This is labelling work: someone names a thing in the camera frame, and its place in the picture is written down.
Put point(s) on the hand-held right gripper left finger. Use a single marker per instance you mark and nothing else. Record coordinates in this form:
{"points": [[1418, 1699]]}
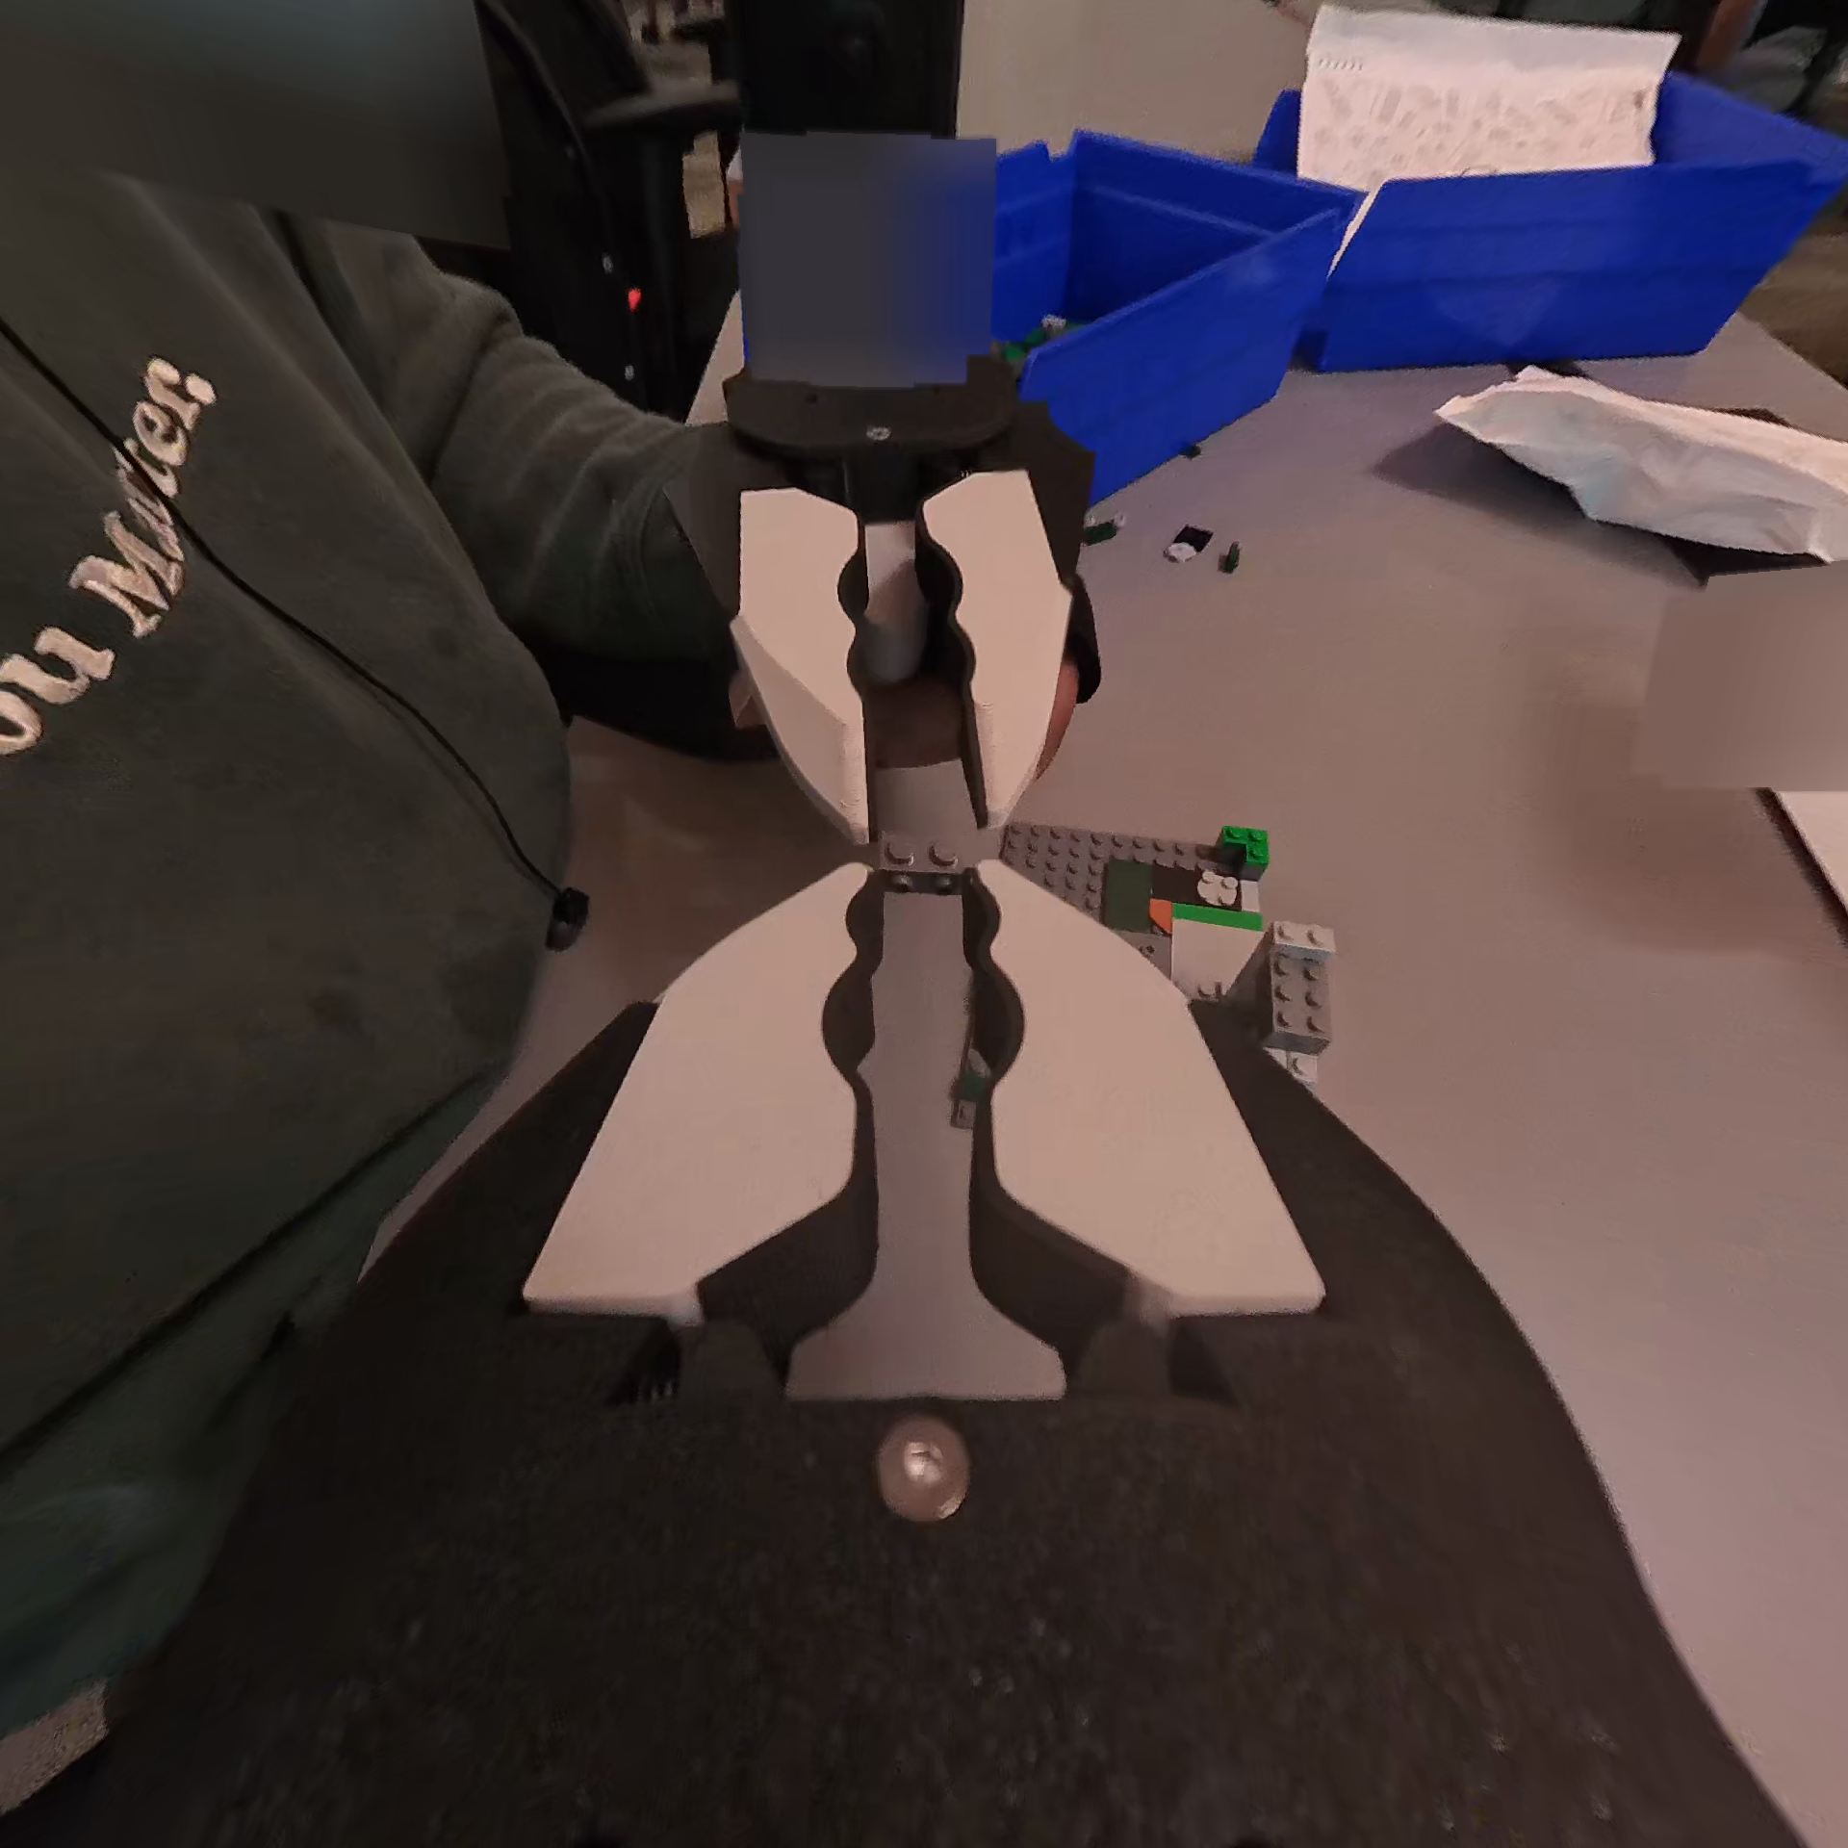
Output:
{"points": [[708, 1125]]}

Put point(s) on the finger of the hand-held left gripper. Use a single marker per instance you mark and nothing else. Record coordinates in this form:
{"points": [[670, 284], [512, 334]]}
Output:
{"points": [[787, 619], [1018, 619]]}

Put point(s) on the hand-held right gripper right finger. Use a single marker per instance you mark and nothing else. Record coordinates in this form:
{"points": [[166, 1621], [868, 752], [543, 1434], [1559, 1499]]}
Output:
{"points": [[1141, 1125]]}

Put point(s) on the light grey brick assembly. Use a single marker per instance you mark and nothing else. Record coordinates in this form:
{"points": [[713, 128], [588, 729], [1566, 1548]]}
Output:
{"points": [[1299, 995]]}

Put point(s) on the grey toy brick model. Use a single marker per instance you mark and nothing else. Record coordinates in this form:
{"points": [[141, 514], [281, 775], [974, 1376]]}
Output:
{"points": [[1055, 867]]}

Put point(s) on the dark grey side-stud brick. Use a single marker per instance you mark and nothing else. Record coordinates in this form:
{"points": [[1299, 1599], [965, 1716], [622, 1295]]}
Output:
{"points": [[918, 858]]}

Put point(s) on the bright green brick plate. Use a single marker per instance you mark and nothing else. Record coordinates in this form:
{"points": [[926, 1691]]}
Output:
{"points": [[1245, 848]]}

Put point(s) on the grey desk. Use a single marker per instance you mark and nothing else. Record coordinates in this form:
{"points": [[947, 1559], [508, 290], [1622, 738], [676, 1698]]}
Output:
{"points": [[1445, 1009]]}

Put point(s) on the black mesh pad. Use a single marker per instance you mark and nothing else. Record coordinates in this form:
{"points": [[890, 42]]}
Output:
{"points": [[650, 708]]}

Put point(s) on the small black white brick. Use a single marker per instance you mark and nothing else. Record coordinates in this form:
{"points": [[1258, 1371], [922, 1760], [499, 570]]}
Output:
{"points": [[1187, 544]]}

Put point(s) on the blue plastic bin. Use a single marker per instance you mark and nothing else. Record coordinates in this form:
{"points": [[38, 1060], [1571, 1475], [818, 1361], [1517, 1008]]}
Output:
{"points": [[1157, 374], [1560, 272]]}

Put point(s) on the person's green sweatshirt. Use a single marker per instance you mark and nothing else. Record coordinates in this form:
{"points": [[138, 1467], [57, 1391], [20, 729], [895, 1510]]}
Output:
{"points": [[217, 867]]}

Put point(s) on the white paper bag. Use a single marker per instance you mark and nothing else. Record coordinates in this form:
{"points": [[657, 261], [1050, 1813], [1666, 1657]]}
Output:
{"points": [[1659, 462]]}

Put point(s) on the white plastic bag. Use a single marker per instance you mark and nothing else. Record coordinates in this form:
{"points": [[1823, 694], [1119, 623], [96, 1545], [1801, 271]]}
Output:
{"points": [[1473, 100]]}

